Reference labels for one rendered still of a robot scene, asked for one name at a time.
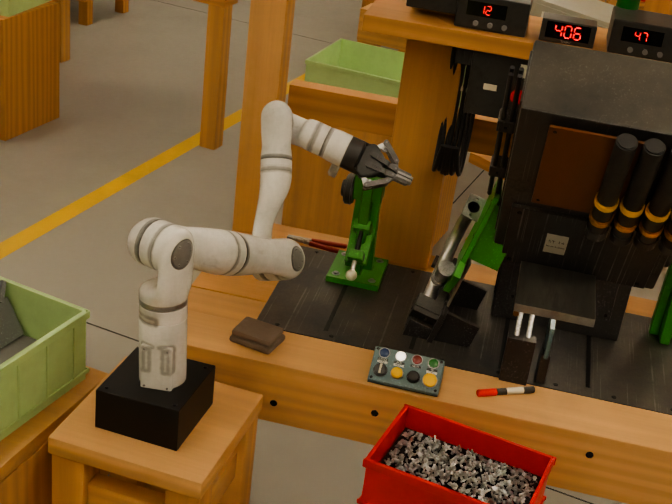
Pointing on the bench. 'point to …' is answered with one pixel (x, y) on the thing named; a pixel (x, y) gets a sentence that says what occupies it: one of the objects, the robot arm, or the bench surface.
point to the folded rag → (257, 335)
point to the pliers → (319, 243)
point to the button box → (406, 372)
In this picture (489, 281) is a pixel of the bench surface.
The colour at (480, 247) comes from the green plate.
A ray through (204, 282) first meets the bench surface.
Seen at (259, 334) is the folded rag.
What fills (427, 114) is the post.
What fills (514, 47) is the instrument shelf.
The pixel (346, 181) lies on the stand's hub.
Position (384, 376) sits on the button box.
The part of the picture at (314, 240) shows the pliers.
